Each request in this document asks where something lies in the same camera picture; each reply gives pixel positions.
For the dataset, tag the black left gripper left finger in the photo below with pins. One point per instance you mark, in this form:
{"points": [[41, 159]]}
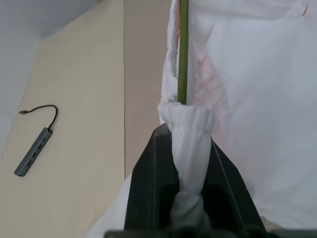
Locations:
{"points": [[151, 178]]}

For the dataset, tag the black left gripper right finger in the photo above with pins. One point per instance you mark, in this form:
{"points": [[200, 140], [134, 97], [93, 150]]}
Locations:
{"points": [[227, 198]]}

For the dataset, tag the white cloth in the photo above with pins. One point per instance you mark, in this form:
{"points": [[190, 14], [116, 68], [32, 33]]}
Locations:
{"points": [[260, 99]]}

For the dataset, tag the pale beige cardboard sheet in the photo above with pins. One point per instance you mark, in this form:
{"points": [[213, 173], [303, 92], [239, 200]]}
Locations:
{"points": [[79, 99]]}

